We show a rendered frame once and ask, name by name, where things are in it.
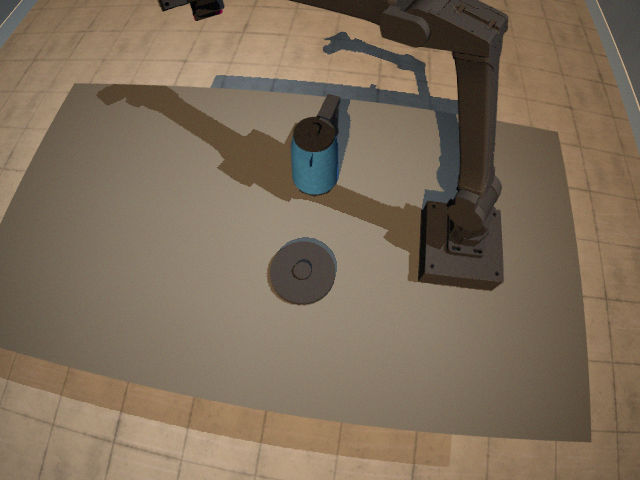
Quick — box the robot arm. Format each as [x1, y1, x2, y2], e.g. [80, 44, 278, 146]
[289, 0, 508, 258]

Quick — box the dark grey round disk with central stud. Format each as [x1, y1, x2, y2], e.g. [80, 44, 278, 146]
[270, 241, 335, 305]

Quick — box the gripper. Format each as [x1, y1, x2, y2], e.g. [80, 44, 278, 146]
[190, 0, 225, 21]

